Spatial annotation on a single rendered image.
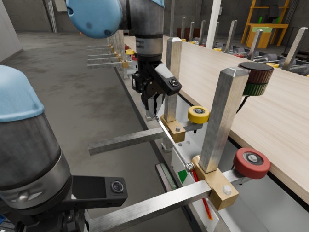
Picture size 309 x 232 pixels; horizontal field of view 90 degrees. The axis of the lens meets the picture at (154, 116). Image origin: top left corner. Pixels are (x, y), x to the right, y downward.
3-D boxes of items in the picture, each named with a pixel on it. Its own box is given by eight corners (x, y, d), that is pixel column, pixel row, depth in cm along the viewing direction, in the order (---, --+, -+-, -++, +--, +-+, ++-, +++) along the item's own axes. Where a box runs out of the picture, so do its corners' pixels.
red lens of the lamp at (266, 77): (252, 85, 27) (257, 72, 26) (228, 74, 32) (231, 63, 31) (277, 81, 29) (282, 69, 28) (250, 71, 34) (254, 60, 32)
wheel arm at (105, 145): (90, 158, 52) (87, 148, 49) (90, 150, 55) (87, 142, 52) (202, 130, 64) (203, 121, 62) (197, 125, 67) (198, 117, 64)
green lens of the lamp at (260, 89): (247, 98, 29) (251, 86, 27) (225, 86, 33) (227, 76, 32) (271, 93, 30) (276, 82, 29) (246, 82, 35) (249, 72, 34)
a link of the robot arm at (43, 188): (64, 136, 23) (56, 182, 17) (73, 157, 26) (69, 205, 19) (3, 148, 21) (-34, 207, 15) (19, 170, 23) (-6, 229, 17)
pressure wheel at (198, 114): (203, 141, 62) (208, 117, 55) (183, 136, 64) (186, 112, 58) (205, 129, 68) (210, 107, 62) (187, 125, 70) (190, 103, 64)
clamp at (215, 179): (217, 211, 38) (222, 200, 35) (188, 168, 48) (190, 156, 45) (235, 203, 39) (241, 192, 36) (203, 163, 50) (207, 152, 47)
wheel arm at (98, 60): (88, 64, 150) (87, 59, 148) (88, 63, 153) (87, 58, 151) (132, 60, 163) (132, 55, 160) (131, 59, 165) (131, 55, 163)
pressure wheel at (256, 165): (239, 200, 42) (254, 173, 36) (220, 176, 49) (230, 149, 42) (261, 190, 45) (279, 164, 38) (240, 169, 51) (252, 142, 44)
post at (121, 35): (124, 81, 150) (117, 23, 123) (123, 79, 152) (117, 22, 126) (128, 80, 151) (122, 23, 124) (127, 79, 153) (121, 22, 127)
